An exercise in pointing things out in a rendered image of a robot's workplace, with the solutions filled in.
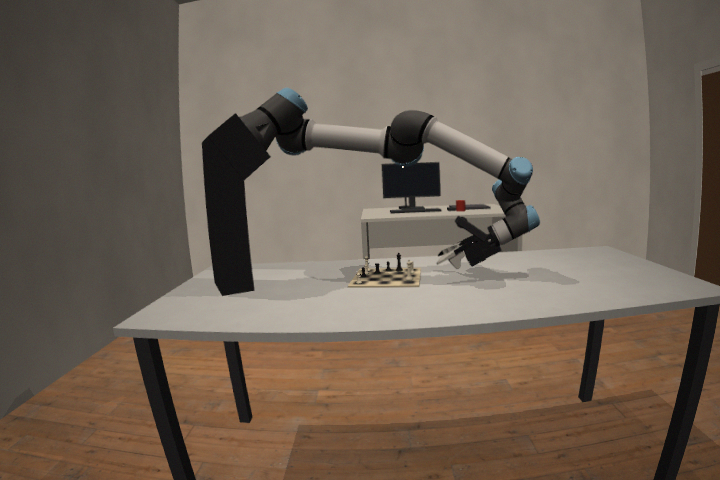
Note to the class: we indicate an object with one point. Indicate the chessboard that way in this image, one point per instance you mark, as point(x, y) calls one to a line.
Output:
point(391, 278)

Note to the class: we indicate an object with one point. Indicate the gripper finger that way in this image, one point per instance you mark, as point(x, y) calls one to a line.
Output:
point(447, 250)
point(455, 261)

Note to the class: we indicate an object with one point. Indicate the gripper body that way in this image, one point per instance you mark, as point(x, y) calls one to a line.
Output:
point(479, 251)

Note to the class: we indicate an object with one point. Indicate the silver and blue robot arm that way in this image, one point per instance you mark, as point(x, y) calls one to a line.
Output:
point(284, 111)

